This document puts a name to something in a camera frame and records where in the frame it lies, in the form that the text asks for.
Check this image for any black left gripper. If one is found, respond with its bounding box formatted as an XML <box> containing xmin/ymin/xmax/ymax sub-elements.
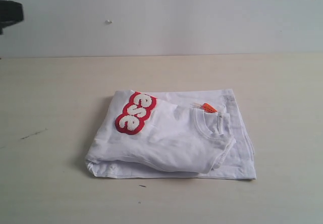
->
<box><xmin>0</xmin><ymin>0</ymin><xmax>24</xmax><ymax>35</ymax></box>

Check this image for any white t-shirt red lettering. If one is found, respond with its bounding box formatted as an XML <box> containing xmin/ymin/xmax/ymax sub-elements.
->
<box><xmin>85</xmin><ymin>89</ymin><xmax>256</xmax><ymax>180</ymax></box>

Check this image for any orange neck tag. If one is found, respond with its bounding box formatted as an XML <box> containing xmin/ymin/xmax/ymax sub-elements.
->
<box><xmin>201</xmin><ymin>103</ymin><xmax>217</xmax><ymax>113</ymax></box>

